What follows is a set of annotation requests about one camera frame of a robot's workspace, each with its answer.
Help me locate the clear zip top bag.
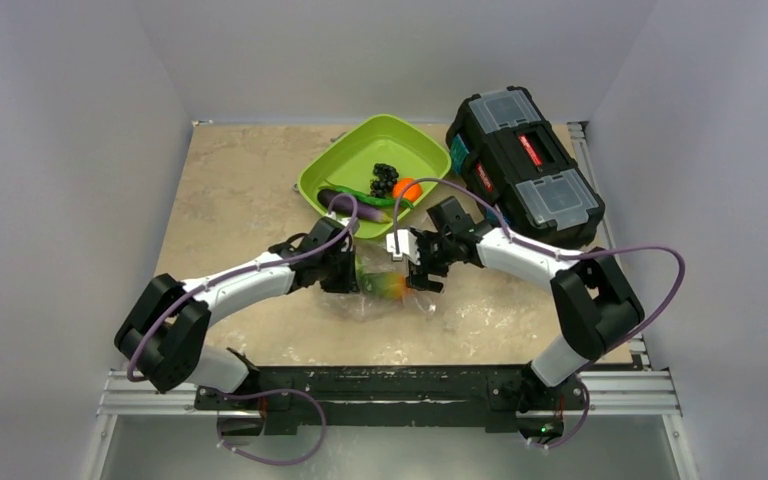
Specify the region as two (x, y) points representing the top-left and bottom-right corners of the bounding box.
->
(318, 240), (438, 322)

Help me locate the orange green fake mango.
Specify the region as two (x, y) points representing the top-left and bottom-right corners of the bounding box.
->
(357, 272), (409, 301)

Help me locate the orange fake fruit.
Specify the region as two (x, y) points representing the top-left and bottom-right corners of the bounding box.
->
(391, 177), (423, 203)

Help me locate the purple fake eggplant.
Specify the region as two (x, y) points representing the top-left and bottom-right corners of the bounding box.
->
(316, 188), (392, 224)

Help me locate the green fake bean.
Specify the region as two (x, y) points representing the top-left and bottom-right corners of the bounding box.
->
(321, 182), (414, 209)

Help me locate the dark fake grape bunch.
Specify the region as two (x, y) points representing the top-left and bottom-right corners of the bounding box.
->
(370, 163), (400, 197)

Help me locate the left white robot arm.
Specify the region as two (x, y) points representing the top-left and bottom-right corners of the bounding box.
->
(114, 217), (358, 409)

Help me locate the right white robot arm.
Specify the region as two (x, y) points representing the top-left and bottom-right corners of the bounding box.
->
(386, 197), (645, 407)

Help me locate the green plastic tray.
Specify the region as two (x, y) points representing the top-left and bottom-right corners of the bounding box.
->
(296, 114), (451, 214)

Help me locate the black Delixi toolbox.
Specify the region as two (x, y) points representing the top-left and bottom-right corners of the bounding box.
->
(445, 86), (605, 249)

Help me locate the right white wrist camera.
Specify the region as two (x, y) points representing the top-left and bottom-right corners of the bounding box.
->
(385, 229), (420, 265)

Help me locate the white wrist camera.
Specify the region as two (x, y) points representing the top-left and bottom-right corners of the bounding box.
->
(385, 229), (420, 265)
(327, 212), (360, 238)

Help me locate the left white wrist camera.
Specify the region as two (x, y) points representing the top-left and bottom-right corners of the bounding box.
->
(327, 212), (360, 238)

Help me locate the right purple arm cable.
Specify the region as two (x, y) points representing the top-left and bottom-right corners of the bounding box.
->
(392, 177), (687, 356)

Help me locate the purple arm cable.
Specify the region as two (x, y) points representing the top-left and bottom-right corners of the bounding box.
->
(392, 177), (687, 356)
(125, 193), (360, 384)

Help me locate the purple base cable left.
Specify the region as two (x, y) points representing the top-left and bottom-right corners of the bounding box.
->
(216, 388), (328, 467)

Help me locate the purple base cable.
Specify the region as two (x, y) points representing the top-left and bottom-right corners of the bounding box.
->
(216, 388), (328, 467)
(526, 374), (591, 452)

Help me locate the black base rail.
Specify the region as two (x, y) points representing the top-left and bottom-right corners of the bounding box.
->
(194, 365), (587, 440)

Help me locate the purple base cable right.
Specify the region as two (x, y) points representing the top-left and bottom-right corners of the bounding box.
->
(526, 374), (591, 452)

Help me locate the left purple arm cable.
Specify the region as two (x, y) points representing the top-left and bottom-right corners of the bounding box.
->
(125, 193), (360, 384)

